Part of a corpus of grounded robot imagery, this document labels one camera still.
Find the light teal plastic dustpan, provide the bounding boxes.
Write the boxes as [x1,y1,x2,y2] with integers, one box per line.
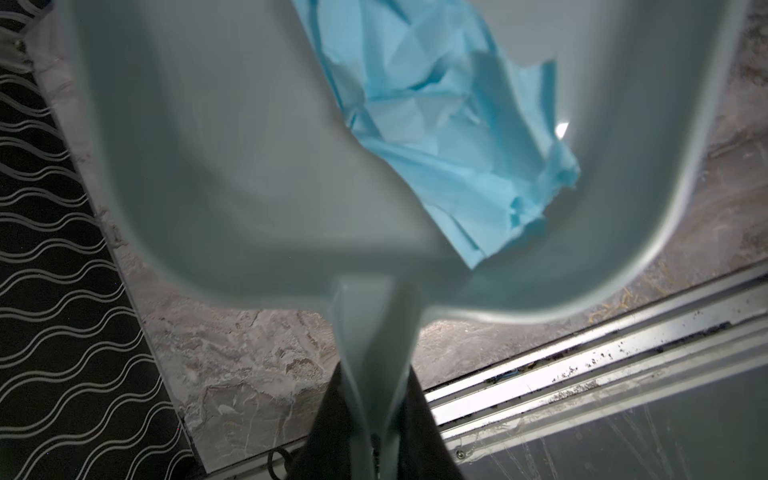
[55,1,750,479]

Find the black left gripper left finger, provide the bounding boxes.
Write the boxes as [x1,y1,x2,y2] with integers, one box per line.
[287,363,353,480]

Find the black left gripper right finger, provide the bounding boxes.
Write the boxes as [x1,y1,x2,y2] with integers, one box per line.
[397,368,464,480]

